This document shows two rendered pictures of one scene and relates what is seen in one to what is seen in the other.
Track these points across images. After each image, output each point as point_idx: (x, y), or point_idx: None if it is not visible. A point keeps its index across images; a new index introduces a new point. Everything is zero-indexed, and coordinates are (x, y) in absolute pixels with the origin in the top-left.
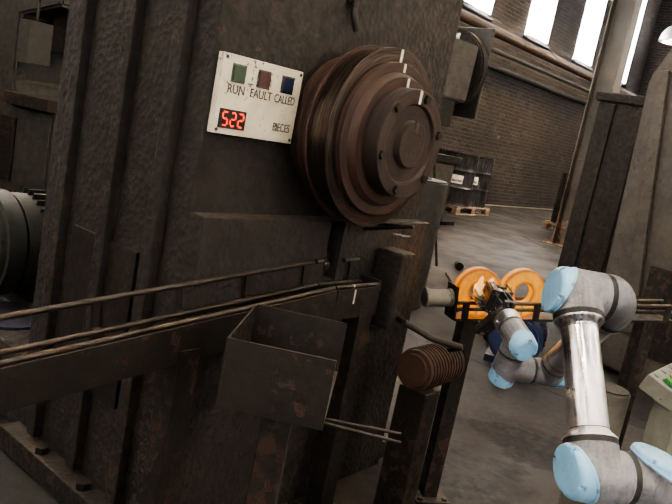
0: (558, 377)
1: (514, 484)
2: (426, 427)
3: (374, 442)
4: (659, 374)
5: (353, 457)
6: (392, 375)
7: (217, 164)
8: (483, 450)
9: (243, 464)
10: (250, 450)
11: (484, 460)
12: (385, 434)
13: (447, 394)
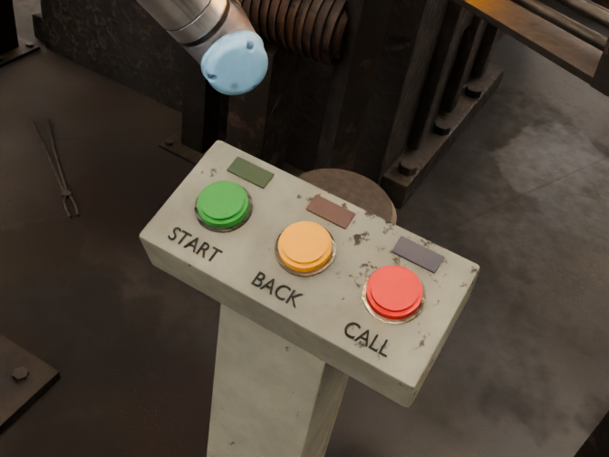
0: (179, 43)
1: (460, 399)
2: (249, 104)
3: (358, 159)
4: (258, 175)
5: (312, 149)
6: (392, 60)
7: None
8: (573, 361)
9: (124, 17)
10: (130, 4)
11: (526, 356)
12: (488, 217)
13: (329, 92)
